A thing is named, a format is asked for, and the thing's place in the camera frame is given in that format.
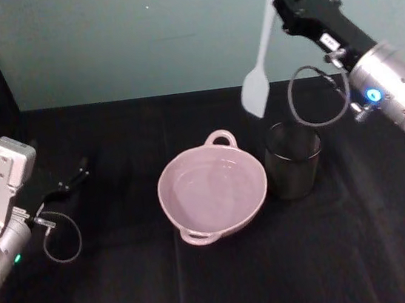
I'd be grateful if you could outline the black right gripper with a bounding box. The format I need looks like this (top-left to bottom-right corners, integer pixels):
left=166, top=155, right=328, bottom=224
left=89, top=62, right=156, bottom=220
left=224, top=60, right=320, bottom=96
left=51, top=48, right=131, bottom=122
left=265, top=0, right=381, bottom=80

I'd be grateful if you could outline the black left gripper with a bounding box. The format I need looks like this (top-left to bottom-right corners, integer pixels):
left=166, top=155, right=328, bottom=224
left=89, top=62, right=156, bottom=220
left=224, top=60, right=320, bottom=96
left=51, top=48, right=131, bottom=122
left=9, top=156, right=97, bottom=222

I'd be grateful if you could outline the white silicone spatula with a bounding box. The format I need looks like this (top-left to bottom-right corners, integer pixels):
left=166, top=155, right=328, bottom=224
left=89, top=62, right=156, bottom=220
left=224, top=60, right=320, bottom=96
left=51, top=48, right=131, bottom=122
left=227, top=0, right=307, bottom=121

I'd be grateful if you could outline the black table cloth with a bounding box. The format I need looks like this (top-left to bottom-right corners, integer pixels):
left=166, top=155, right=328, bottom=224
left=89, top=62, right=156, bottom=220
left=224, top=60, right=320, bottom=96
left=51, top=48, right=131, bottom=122
left=0, top=57, right=405, bottom=303

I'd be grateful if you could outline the dark smoky glass cup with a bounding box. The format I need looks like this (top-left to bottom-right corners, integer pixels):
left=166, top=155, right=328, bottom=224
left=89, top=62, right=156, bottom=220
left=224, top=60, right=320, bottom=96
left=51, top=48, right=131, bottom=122
left=260, top=117, right=329, bottom=203

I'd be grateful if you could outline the left gripper dark cable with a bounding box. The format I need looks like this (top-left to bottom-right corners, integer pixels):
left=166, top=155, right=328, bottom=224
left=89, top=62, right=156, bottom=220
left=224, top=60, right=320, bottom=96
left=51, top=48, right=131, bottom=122
left=27, top=207, right=86, bottom=267

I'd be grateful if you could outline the gripper dark cable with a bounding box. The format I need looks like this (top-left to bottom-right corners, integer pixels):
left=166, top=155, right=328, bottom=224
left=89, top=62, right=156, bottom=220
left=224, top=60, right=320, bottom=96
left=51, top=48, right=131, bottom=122
left=283, top=45, right=372, bottom=131
left=27, top=207, right=86, bottom=267

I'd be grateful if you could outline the right gripper dark cable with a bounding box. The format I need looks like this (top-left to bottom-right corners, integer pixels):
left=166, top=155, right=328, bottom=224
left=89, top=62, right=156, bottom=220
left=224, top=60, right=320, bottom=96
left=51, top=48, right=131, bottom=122
left=283, top=45, right=372, bottom=131

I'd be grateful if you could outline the pink two-handled bowl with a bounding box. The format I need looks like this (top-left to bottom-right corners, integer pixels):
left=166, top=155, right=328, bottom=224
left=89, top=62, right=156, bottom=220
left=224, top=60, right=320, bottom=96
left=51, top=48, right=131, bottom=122
left=150, top=124, right=275, bottom=251

